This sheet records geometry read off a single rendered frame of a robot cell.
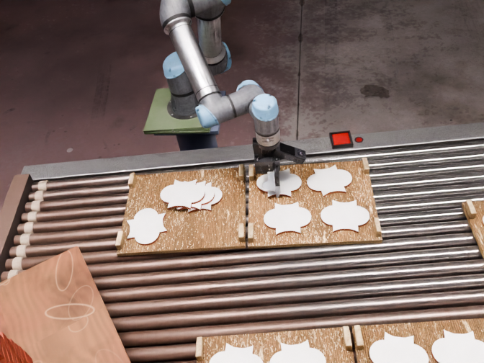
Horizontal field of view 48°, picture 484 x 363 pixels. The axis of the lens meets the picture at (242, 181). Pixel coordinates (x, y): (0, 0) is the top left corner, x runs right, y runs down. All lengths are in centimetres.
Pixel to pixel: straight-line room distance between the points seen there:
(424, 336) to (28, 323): 105
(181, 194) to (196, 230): 15
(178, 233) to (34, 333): 52
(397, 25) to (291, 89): 111
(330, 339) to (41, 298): 80
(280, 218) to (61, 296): 69
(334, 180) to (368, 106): 186
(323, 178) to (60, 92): 282
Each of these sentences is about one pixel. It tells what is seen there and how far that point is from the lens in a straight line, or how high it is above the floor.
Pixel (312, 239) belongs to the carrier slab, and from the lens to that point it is 169.
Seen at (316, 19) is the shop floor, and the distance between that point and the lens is 461.
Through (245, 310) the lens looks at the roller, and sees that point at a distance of 158.
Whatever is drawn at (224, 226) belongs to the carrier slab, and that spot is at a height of 94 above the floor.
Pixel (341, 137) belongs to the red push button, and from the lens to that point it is 203.
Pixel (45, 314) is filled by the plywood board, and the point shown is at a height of 104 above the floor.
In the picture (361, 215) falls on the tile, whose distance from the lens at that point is 175.
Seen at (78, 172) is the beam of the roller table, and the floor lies 92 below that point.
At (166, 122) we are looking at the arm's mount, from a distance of 225.
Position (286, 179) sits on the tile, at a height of 95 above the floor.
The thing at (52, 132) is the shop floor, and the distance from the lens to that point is 394.
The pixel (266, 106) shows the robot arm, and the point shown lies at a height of 130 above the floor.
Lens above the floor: 227
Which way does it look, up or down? 45 degrees down
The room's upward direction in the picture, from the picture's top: 9 degrees counter-clockwise
